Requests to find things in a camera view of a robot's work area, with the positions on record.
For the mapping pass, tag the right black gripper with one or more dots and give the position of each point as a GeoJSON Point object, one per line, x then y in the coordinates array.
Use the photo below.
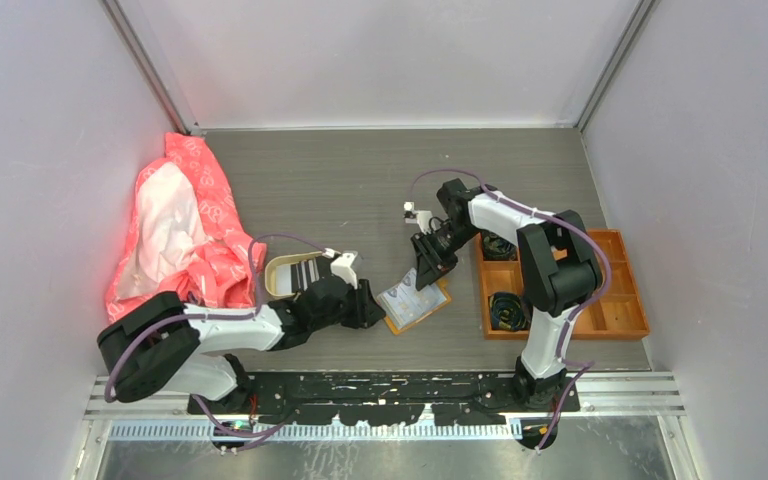
{"type": "Point", "coordinates": [431, 264]}

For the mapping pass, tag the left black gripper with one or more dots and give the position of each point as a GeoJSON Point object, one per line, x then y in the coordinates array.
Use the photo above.
{"type": "Point", "coordinates": [366, 311]}

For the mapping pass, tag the orange leather card holder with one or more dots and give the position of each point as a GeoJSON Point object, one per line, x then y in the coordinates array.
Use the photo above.
{"type": "Point", "coordinates": [435, 297]}

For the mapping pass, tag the white patterned card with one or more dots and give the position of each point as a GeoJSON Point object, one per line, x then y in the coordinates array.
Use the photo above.
{"type": "Point", "coordinates": [403, 308]}

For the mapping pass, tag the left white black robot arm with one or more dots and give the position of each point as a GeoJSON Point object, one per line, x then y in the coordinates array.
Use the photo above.
{"type": "Point", "coordinates": [167, 345]}

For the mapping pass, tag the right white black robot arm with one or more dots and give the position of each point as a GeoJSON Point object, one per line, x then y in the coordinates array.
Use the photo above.
{"type": "Point", "coordinates": [560, 264]}

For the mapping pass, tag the cards in beige tray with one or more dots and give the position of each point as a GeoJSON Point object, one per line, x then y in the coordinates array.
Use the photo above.
{"type": "Point", "coordinates": [304, 273]}

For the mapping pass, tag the beige oval card tray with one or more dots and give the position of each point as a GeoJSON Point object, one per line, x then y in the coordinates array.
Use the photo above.
{"type": "Point", "coordinates": [287, 275]}

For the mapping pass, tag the rolled dark belt right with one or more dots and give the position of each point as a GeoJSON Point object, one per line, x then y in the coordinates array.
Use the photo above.
{"type": "Point", "coordinates": [496, 248]}

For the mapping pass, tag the rolled dark belt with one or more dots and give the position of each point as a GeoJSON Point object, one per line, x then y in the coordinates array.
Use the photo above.
{"type": "Point", "coordinates": [496, 248]}
{"type": "Point", "coordinates": [507, 312]}

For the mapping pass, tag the rolled dark belt left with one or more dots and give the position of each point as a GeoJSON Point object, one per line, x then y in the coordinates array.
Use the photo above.
{"type": "Point", "coordinates": [507, 312]}

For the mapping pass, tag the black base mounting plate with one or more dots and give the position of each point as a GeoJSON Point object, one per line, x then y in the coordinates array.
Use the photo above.
{"type": "Point", "coordinates": [387, 399]}

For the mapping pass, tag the pink white crumpled cloth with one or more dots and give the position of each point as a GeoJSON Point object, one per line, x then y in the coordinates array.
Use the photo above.
{"type": "Point", "coordinates": [185, 235]}

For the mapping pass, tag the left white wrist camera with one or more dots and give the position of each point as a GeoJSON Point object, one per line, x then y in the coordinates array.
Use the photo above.
{"type": "Point", "coordinates": [343, 265]}

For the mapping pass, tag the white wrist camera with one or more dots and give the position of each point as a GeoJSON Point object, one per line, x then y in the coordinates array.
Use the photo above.
{"type": "Point", "coordinates": [421, 218]}
{"type": "Point", "coordinates": [343, 265]}

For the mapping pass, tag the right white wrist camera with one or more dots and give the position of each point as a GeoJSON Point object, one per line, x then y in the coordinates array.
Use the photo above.
{"type": "Point", "coordinates": [421, 218]}

